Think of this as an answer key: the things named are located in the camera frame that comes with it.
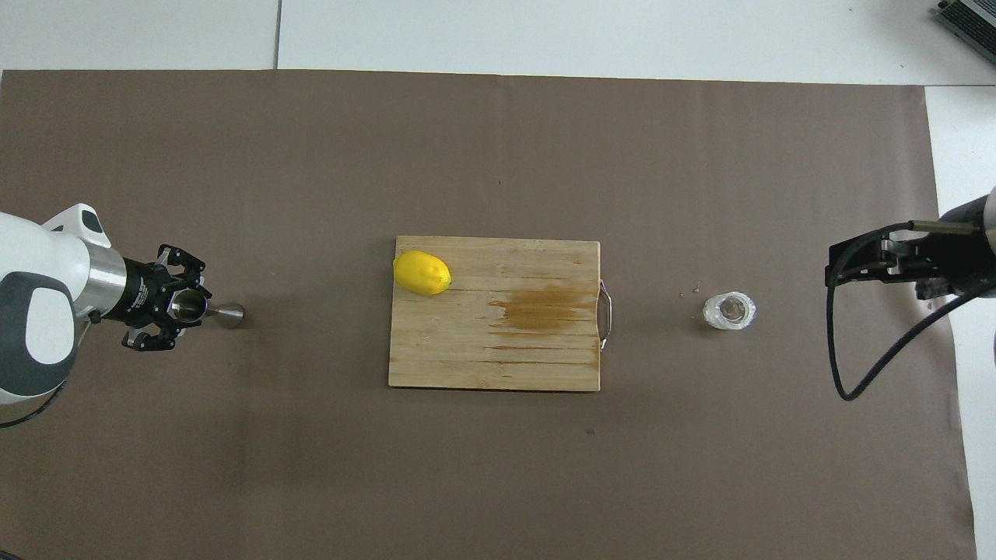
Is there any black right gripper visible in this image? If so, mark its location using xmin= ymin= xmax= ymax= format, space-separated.
xmin=826 ymin=198 xmax=996 ymax=301

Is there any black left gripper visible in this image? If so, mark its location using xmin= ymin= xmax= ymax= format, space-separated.
xmin=101 ymin=245 xmax=211 ymax=352

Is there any steel cocktail jigger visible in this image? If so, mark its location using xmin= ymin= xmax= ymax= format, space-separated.
xmin=169 ymin=289 xmax=247 ymax=330

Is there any small clear glass cup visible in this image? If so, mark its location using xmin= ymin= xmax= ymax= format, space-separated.
xmin=703 ymin=291 xmax=757 ymax=331

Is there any brown paper table mat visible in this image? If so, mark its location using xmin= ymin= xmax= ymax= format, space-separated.
xmin=0 ymin=68 xmax=977 ymax=560

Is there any yellow lemon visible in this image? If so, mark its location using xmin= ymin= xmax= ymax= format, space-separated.
xmin=392 ymin=250 xmax=453 ymax=297

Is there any grey ribbed metal device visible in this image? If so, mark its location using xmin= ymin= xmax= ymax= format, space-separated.
xmin=934 ymin=0 xmax=996 ymax=55

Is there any wooden cutting board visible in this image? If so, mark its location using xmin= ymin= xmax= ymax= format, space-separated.
xmin=388 ymin=236 xmax=614 ymax=392

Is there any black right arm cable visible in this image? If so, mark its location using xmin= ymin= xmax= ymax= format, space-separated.
xmin=825 ymin=221 xmax=996 ymax=401

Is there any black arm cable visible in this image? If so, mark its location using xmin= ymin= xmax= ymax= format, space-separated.
xmin=0 ymin=310 xmax=102 ymax=429
xmin=825 ymin=221 xmax=996 ymax=401

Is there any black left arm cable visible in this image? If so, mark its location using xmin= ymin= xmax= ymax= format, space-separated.
xmin=0 ymin=310 xmax=102 ymax=429

